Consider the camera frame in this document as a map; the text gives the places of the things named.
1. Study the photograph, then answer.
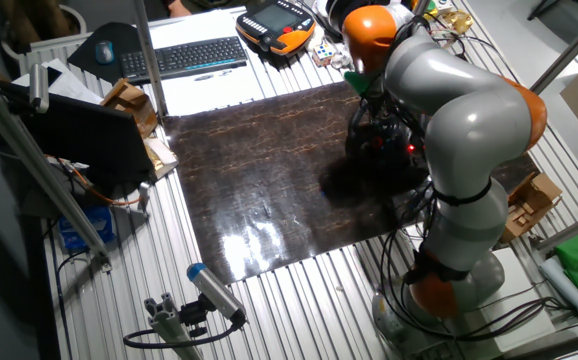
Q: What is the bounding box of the blue grey computer mouse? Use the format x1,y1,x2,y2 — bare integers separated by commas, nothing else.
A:
94,39,116,66

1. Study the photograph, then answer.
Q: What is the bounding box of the white paper sheet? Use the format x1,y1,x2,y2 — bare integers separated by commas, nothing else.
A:
146,7,273,117

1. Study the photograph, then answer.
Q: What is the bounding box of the white flat panel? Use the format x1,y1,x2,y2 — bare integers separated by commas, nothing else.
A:
468,247,556,354

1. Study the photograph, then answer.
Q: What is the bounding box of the black camera cable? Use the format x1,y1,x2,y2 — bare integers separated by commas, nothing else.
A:
122,310,248,350

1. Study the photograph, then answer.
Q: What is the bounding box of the white gold packet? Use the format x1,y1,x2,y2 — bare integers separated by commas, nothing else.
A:
142,137,180,181

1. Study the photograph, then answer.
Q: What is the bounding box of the golden shiny object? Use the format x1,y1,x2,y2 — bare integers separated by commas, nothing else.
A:
438,9,473,35

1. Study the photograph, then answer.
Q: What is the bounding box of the upright aluminium profile post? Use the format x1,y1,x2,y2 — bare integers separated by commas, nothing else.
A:
132,0,169,119

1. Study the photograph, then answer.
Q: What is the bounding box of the dark brown marble mat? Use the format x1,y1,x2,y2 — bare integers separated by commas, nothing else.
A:
162,79,541,286

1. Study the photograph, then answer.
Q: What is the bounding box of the tall aluminium frame post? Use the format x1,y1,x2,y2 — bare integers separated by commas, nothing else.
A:
529,2,578,95

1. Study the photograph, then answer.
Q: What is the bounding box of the clear plastic wrapper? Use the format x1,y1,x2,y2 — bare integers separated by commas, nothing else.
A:
331,49,353,70

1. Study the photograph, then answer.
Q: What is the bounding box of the silver camera with blue cap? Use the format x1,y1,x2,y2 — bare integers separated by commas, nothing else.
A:
186,262,248,326

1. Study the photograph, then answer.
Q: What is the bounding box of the plain silver camera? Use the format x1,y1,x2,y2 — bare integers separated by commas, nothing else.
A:
28,62,51,114

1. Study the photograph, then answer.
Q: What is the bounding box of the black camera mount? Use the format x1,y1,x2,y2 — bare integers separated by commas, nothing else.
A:
178,293,211,339

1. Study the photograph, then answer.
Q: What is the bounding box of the black flat monitor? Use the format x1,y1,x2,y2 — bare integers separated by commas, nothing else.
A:
0,79,155,186

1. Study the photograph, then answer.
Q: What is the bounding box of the pale rolled sheet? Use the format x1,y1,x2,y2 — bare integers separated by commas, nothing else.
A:
540,256,578,325

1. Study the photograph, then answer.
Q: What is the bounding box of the orange cable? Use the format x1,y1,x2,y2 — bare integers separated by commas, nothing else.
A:
43,153,143,207

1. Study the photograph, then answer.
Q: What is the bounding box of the person bare hand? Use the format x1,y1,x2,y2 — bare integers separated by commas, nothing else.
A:
167,0,193,19

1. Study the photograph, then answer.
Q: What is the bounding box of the black computer keyboard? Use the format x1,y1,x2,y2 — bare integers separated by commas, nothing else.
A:
119,35,249,84

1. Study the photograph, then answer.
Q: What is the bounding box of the white paper stack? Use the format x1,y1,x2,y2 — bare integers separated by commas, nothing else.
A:
12,58,104,105

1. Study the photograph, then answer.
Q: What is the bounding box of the white round bin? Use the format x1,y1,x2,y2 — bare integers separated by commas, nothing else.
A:
1,3,89,64

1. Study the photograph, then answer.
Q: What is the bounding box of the brown cardboard box with flaps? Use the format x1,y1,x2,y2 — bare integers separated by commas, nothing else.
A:
100,78,159,140

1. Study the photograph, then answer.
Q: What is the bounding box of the black racing steering wheel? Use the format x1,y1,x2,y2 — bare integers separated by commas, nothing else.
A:
344,114,428,176

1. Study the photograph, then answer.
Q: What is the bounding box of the blue packet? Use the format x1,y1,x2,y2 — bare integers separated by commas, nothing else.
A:
58,204,116,251

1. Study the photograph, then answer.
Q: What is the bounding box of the colourful puzzle cube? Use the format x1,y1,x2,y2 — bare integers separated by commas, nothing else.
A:
311,40,337,68

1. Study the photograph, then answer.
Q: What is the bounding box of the long slanted aluminium beam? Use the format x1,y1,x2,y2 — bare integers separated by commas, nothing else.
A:
0,69,113,274

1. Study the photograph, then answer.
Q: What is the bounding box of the short aluminium profile stub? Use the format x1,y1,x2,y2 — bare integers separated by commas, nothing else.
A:
143,292,205,360

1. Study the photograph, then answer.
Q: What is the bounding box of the black mouse pad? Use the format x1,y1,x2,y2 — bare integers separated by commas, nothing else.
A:
66,21,143,84

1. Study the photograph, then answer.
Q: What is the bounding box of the orange black teach pendant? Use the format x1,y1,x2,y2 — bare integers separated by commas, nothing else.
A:
235,0,317,57

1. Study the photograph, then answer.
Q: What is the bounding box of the open brown cardboard box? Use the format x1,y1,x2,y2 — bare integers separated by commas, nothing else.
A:
499,172,564,245

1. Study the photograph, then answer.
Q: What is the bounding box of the low aluminium frame beam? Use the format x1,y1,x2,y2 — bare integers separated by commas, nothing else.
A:
536,204,578,253

